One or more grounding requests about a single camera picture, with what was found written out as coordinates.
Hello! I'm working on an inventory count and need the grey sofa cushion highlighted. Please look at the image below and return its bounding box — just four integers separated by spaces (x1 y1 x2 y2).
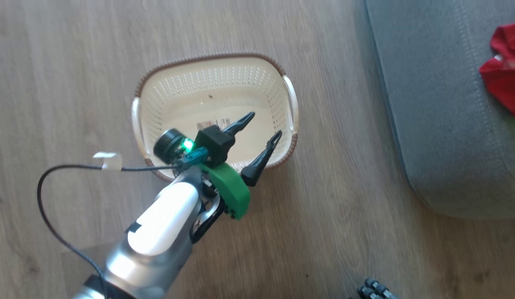
364 0 515 220

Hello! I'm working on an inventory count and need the red white clothing item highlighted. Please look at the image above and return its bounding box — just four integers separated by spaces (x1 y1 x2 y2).
478 22 515 117

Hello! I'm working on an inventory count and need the cream plastic laundry basket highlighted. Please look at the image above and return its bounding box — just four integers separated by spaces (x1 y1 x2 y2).
131 52 300 183

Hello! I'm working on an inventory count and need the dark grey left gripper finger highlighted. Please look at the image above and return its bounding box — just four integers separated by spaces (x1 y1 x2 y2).
240 130 283 187
222 111 256 136

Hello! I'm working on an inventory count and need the white tape tag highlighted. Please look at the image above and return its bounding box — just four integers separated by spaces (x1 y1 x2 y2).
93 151 123 171

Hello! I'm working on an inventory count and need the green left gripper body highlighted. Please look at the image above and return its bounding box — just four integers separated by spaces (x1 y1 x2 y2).
198 162 251 221

